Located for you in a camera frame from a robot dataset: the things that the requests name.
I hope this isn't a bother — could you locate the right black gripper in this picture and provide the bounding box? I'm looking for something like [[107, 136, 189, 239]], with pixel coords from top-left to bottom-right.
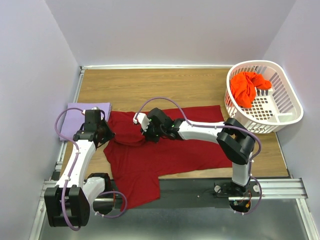
[[139, 120, 165, 145]]

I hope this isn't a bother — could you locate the dark red t shirt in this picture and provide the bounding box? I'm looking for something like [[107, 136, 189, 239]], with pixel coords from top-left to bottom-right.
[[103, 111, 232, 209]]

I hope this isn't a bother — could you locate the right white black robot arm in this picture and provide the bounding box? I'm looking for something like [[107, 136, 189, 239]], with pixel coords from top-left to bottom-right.
[[133, 108, 258, 196]]

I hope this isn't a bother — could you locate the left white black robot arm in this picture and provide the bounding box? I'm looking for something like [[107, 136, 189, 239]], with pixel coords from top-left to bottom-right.
[[44, 107, 115, 231]]

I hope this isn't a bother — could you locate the folded purple t shirt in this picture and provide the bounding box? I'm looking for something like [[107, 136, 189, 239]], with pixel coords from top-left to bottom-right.
[[60, 102, 112, 139]]

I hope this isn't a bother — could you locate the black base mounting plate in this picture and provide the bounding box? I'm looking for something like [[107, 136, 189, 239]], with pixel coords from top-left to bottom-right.
[[99, 176, 261, 210]]

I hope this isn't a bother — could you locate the orange t shirt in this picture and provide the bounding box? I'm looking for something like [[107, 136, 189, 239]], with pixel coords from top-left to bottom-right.
[[230, 71, 272, 109]]

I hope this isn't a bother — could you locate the white plastic laundry basket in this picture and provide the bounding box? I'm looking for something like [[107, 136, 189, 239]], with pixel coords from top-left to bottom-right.
[[224, 60, 304, 134]]

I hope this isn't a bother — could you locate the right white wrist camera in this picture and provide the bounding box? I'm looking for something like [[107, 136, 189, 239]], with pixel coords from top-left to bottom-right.
[[133, 112, 151, 132]]

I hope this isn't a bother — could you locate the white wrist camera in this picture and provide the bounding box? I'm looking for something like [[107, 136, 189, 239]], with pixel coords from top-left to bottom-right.
[[133, 112, 151, 132], [81, 106, 101, 115]]

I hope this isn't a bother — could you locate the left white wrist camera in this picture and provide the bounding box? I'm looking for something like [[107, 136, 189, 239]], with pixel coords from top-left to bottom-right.
[[81, 106, 101, 115]]

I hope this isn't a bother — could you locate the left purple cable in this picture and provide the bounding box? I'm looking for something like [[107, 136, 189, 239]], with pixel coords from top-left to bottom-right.
[[54, 107, 87, 232]]

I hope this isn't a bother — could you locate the purple cable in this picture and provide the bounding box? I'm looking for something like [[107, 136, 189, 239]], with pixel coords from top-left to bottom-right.
[[136, 96, 263, 181], [54, 107, 87, 232]]

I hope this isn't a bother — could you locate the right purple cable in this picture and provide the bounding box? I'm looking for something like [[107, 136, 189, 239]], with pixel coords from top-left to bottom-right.
[[136, 96, 263, 181]]

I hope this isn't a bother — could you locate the aluminium frame rail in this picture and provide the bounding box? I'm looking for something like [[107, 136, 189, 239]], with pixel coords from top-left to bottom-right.
[[30, 67, 319, 240]]

